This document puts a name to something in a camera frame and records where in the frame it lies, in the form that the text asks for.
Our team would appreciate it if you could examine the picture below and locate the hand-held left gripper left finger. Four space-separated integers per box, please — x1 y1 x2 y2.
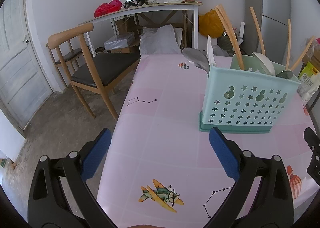
27 128 118 228

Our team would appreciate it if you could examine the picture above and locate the teal star-holed utensil holder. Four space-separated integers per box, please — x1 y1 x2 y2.
199 53 301 134

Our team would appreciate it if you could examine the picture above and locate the white plastic ladle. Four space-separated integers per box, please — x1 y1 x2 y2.
252 52 276 76

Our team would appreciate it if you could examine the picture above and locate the brown cardboard box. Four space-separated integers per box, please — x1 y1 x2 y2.
115 16 137 34

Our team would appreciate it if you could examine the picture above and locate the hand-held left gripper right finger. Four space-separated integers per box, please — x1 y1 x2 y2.
209 127 294 228

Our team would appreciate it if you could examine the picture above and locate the wooden chair with dark seat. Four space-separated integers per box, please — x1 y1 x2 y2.
47 23 140 121
46 43 84 86

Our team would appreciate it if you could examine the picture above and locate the plastic-wrapped white package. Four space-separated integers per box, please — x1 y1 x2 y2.
104 32 137 51

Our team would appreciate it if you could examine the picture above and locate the large cardboard box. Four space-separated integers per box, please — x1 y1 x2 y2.
302 54 320 68

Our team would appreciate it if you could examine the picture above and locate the white sack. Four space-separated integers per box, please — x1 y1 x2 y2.
139 24 182 55

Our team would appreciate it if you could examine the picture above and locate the yellow plastic bag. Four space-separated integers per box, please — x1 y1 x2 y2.
199 9 227 37

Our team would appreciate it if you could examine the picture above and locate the bundle of wooden chopsticks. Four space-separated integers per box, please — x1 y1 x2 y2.
214 4 316 71

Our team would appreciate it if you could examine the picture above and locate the yellow and white rice bag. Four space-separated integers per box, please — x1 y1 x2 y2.
297 61 320 102

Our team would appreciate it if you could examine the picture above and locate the white rice paddle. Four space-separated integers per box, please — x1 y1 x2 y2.
206 34 217 66

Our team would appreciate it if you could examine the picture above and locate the dark wooden stool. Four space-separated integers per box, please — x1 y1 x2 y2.
306 93 320 116

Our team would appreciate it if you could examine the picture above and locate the white panelled door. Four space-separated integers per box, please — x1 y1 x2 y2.
0 0 53 132

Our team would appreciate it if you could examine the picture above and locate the white desk with wooden top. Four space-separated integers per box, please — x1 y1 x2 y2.
78 1 203 51

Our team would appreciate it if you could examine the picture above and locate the large grey metal spoon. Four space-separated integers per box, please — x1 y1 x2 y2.
182 48 210 77

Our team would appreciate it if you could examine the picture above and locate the dark green bag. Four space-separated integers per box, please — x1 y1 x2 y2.
217 33 244 56

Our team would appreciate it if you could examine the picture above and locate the grey refrigerator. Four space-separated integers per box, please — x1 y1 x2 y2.
242 0 292 64

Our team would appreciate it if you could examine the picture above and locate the red plastic bag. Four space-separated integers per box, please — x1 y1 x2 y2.
94 0 122 17

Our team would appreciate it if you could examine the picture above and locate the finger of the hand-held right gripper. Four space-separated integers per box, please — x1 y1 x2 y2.
303 128 320 155

